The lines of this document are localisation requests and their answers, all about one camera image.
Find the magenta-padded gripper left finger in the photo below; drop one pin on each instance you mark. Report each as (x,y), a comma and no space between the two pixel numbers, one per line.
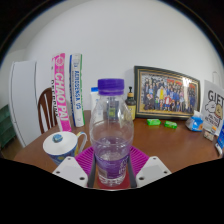
(70,170)

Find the blue printed mug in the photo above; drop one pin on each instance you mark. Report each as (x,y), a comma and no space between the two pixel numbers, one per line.
(60,143)

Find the brown yellow-labelled bottle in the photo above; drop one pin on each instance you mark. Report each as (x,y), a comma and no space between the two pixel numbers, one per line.
(131,106)

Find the blue tissue pack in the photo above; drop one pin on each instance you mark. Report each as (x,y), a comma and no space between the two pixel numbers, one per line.
(194,123)

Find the clear purple-capped water bottle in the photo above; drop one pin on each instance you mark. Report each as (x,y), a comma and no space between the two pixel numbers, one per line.
(111,133)

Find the brown wooden chair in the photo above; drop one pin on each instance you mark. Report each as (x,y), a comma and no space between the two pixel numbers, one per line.
(41,106)

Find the green stacked crates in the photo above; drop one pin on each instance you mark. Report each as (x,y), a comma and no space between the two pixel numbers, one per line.
(6,126)

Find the clear snack packet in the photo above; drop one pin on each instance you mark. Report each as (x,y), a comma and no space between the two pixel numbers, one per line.
(209,135)

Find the white printed paper bag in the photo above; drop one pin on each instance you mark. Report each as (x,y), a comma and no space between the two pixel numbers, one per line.
(213,106)

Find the white blue-capped lotion bottle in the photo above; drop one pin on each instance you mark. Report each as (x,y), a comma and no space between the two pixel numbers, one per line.
(94,100)

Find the white and blue shuttlecock tube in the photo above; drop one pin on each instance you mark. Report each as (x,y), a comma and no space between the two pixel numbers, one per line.
(77,90)

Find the framed group photo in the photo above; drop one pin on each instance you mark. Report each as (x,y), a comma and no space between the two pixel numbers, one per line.
(166,93)

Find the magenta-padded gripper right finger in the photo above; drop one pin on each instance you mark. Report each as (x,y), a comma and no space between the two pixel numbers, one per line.
(151,170)

